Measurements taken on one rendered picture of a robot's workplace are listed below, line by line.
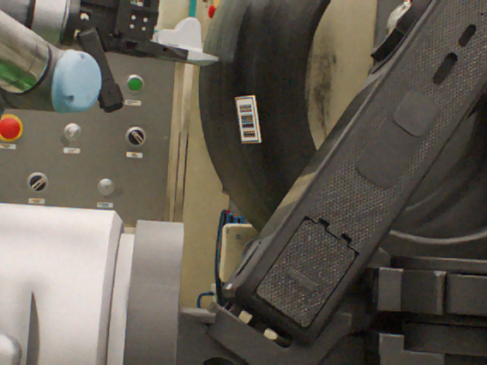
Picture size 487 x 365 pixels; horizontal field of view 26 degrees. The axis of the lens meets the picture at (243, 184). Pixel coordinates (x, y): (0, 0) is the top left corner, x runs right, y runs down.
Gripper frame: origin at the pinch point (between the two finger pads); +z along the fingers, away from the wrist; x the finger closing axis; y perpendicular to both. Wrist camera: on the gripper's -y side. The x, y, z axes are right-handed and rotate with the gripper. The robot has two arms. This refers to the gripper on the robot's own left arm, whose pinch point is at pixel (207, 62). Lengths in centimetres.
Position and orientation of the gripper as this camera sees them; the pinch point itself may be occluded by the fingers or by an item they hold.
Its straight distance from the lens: 145.4
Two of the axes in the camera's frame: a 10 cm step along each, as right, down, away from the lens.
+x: -2.5, -0.8, 9.7
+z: 9.5, 1.7, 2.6
